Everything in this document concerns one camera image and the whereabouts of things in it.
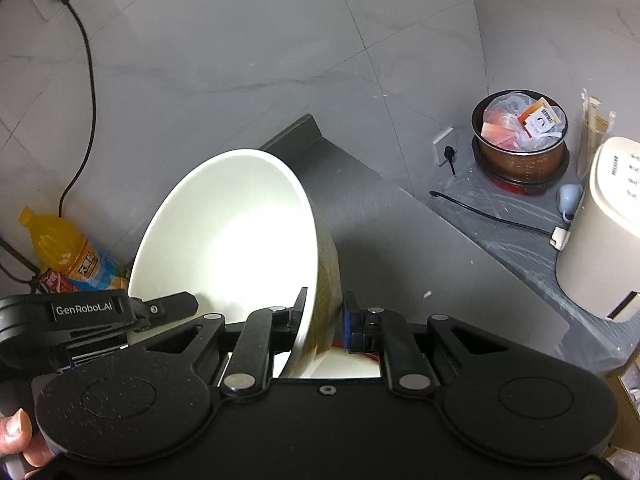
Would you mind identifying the bundle of wrapped chopsticks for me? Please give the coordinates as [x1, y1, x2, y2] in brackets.
[580, 89, 617, 181]

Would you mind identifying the red snack packet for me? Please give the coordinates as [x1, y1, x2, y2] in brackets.
[39, 267, 81, 295]

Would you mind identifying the plastic bag of sachets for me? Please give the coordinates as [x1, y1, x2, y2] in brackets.
[481, 92, 566, 153]

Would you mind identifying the person's left hand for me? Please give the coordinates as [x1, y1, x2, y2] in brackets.
[0, 407, 53, 468]

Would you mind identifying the brown cooking pot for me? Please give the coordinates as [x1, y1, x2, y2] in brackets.
[471, 91, 568, 183]

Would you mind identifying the cardboard box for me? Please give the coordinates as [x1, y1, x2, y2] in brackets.
[602, 360, 640, 461]

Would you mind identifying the orange juice bottle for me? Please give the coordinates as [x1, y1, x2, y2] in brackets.
[18, 207, 131, 293]

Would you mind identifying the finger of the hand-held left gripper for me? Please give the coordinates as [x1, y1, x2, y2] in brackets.
[132, 291, 199, 333]

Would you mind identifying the black wire rack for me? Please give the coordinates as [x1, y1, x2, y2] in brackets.
[0, 235, 41, 293]

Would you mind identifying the large white bowl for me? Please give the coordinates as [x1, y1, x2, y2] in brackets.
[127, 148, 343, 378]

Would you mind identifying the cream kitchen appliance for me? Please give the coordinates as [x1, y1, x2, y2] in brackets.
[555, 136, 640, 322]

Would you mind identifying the small white wall socket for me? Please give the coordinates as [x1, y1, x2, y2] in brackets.
[432, 127, 458, 167]

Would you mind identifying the red cooker base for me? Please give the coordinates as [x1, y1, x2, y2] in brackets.
[472, 137, 571, 196]

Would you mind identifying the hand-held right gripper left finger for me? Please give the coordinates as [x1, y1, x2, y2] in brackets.
[142, 287, 309, 395]

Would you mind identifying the red-rimmed bowl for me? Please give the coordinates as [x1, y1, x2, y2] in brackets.
[297, 342, 382, 379]

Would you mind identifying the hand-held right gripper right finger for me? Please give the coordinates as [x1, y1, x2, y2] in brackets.
[341, 290, 506, 393]

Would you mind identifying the black power cable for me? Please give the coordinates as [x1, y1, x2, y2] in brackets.
[430, 190, 553, 237]

